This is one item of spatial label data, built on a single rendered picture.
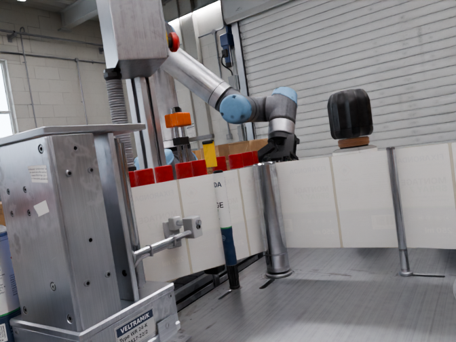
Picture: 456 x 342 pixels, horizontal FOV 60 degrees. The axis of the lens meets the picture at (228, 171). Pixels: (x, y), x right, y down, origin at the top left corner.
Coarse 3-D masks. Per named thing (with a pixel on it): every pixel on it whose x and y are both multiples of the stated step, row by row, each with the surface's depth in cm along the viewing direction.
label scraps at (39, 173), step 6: (30, 168) 39; (36, 168) 39; (42, 168) 38; (36, 174) 39; (42, 174) 38; (36, 180) 39; (42, 180) 38; (42, 204) 39; (36, 210) 39; (42, 210) 39; (48, 210) 38
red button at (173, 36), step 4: (168, 36) 80; (172, 36) 77; (176, 36) 78; (168, 40) 78; (172, 40) 78; (176, 40) 78; (168, 44) 78; (172, 44) 78; (176, 44) 78; (172, 48) 78; (176, 48) 78
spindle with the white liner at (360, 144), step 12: (336, 96) 75; (348, 96) 74; (360, 96) 74; (336, 108) 75; (348, 108) 74; (360, 108) 74; (336, 120) 76; (348, 120) 74; (360, 120) 74; (372, 120) 75; (336, 132) 76; (348, 132) 75; (360, 132) 74; (372, 132) 76; (348, 144) 76; (360, 144) 75
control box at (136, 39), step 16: (96, 0) 85; (112, 0) 71; (128, 0) 73; (144, 0) 74; (160, 0) 75; (112, 16) 72; (128, 16) 73; (144, 16) 74; (160, 16) 75; (112, 32) 72; (128, 32) 73; (144, 32) 74; (160, 32) 75; (112, 48) 75; (128, 48) 72; (144, 48) 74; (160, 48) 75; (112, 64) 79; (128, 64) 76; (144, 64) 78; (160, 64) 80
